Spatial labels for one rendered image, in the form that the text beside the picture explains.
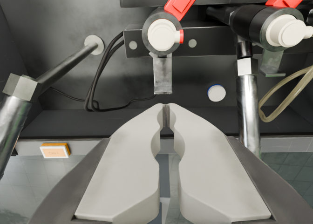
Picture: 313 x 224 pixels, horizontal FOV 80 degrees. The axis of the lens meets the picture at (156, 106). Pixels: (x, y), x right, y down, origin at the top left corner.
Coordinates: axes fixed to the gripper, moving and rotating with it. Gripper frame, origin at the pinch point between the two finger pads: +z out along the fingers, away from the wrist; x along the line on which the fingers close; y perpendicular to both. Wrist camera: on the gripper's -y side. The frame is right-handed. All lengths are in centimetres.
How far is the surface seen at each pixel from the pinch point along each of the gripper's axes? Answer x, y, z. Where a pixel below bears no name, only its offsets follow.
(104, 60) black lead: -7.7, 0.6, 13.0
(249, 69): 7.7, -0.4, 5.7
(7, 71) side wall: -31.2, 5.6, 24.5
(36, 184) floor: -132, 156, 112
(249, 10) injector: 7.0, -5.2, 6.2
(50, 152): -22.9, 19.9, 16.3
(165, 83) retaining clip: 0.1, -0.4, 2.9
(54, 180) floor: -111, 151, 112
